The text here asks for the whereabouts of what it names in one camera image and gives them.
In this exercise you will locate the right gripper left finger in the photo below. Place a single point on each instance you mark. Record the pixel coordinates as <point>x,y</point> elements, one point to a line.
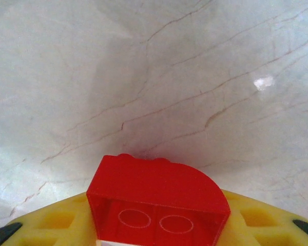
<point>54,225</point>

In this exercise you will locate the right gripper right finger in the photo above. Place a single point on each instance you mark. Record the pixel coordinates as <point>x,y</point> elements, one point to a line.
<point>267,228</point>

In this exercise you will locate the red curved lego brick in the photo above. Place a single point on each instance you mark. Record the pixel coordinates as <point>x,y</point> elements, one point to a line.
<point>156,184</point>

